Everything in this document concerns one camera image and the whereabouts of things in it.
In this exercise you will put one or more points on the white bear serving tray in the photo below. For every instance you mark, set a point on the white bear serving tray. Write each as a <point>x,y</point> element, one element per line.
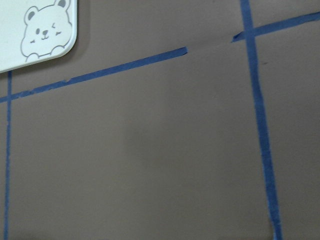
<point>34,31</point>

